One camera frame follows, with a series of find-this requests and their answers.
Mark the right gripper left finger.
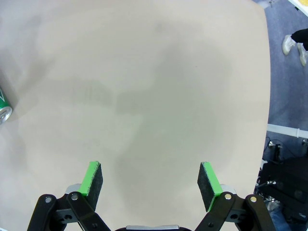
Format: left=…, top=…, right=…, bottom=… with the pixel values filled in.
left=26, top=160, right=112, bottom=231

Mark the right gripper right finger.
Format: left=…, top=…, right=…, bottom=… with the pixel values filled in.
left=194, top=161, right=276, bottom=231

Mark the green soda can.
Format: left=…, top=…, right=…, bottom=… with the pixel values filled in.
left=0, top=85, right=13, bottom=125

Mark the black equipment base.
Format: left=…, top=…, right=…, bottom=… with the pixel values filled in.
left=255, top=138, right=308, bottom=217

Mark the white sneaker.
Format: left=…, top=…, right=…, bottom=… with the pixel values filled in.
left=296, top=42, right=308, bottom=67
left=282, top=34, right=296, bottom=56

